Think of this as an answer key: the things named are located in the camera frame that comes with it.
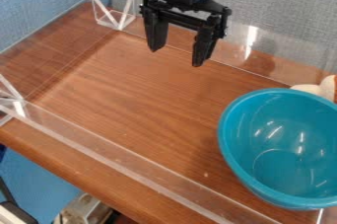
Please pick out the clear acrylic back barrier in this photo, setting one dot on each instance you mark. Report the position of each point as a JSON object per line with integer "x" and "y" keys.
{"x": 286, "y": 59}

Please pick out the clear acrylic left bracket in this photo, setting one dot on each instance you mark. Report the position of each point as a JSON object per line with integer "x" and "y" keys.
{"x": 11, "y": 99}

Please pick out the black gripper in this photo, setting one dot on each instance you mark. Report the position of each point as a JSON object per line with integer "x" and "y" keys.
{"x": 161, "y": 12}

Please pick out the clear acrylic barrier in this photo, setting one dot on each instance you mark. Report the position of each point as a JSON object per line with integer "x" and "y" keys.
{"x": 286, "y": 59}
{"x": 209, "y": 203}

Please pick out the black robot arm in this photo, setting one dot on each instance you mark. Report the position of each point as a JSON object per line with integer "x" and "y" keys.
{"x": 201, "y": 15}

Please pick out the clear acrylic front barrier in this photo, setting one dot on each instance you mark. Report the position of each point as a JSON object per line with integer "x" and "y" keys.
{"x": 209, "y": 203}

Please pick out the white toy mushroom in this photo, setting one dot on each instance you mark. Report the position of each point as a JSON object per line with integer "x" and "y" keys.
{"x": 325, "y": 89}

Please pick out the blue plastic bowl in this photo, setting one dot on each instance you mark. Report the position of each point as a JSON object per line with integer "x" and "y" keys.
{"x": 277, "y": 139}

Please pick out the white power strip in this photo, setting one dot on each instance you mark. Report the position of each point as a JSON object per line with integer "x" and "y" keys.
{"x": 85, "y": 210}

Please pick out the clear acrylic corner bracket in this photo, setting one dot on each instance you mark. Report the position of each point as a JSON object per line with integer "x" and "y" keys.
{"x": 113, "y": 19}

